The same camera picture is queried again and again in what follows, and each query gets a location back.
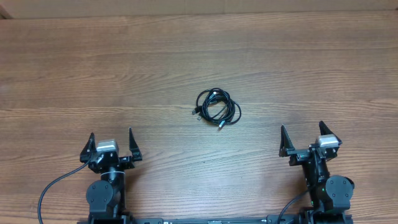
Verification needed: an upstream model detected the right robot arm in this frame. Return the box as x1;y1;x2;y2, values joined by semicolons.
276;121;354;224

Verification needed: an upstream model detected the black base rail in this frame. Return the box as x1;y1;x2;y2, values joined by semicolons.
78;215;354;224

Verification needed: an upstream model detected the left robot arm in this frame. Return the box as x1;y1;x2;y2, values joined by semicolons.
80;129;142;223

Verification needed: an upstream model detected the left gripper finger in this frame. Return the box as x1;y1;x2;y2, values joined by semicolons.
80;133;96;162
129;127;142;161

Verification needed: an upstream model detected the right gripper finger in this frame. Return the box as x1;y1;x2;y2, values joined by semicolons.
279;125;295;157
318;121;342;145

